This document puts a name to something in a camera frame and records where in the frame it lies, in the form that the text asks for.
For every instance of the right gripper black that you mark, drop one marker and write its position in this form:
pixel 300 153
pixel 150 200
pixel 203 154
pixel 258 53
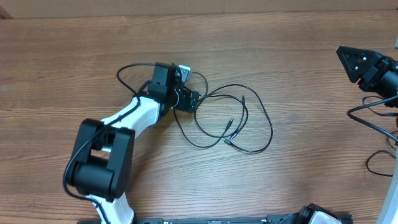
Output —
pixel 376 65

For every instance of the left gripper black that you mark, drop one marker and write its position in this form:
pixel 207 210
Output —
pixel 183 104

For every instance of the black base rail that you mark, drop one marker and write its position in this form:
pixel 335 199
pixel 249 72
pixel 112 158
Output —
pixel 308 214

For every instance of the cardboard board backdrop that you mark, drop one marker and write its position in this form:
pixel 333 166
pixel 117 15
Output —
pixel 34 9

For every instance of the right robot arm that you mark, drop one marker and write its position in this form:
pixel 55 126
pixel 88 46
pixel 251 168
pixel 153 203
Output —
pixel 385 99

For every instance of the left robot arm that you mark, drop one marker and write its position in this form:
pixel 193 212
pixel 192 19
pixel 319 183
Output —
pixel 100 165

